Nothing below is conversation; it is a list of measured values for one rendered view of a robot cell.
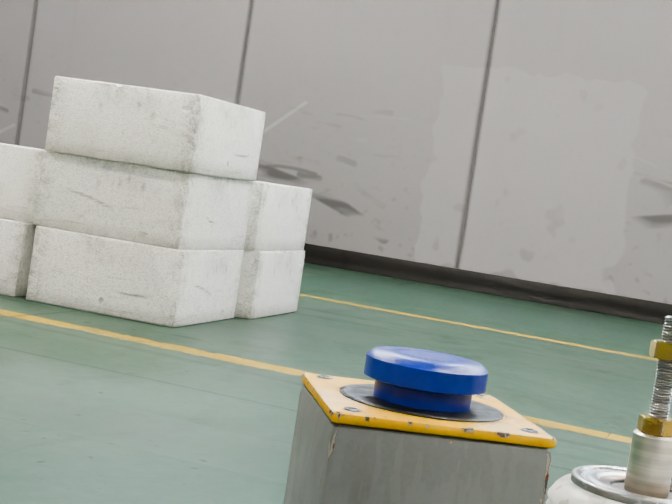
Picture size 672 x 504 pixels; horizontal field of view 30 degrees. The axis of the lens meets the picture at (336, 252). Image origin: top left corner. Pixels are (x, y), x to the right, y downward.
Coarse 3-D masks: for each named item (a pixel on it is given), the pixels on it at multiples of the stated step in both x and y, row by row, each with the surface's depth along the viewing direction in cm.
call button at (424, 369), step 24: (384, 360) 39; (408, 360) 39; (432, 360) 40; (456, 360) 41; (384, 384) 40; (408, 384) 39; (432, 384) 39; (456, 384) 39; (480, 384) 40; (432, 408) 39; (456, 408) 40
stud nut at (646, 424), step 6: (642, 414) 63; (642, 420) 63; (648, 420) 62; (654, 420) 62; (660, 420) 62; (666, 420) 62; (642, 426) 62; (648, 426) 62; (654, 426) 62; (660, 426) 62; (666, 426) 62; (642, 432) 62; (648, 432) 62; (654, 432) 62; (660, 432) 62; (666, 432) 62
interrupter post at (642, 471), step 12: (636, 432) 63; (636, 444) 62; (648, 444) 62; (660, 444) 62; (636, 456) 62; (648, 456) 62; (660, 456) 62; (636, 468) 62; (648, 468) 62; (660, 468) 62; (636, 480) 62; (648, 480) 62; (660, 480) 62; (636, 492) 62; (648, 492) 62; (660, 492) 62
